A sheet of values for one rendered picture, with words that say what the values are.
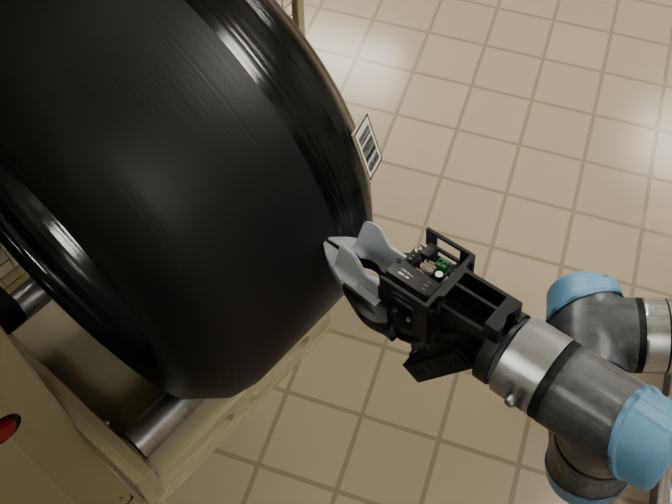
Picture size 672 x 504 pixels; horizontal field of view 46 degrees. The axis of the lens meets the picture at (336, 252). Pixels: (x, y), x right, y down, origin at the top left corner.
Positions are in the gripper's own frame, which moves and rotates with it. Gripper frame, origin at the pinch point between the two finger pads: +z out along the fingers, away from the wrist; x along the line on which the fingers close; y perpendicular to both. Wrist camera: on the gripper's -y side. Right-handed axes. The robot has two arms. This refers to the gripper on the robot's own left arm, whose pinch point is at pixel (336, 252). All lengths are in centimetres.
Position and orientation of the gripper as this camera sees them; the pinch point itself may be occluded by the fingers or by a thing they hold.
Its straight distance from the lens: 79.4
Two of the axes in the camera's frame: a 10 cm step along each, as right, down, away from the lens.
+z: -7.5, -4.9, 4.4
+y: -0.7, -6.0, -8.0
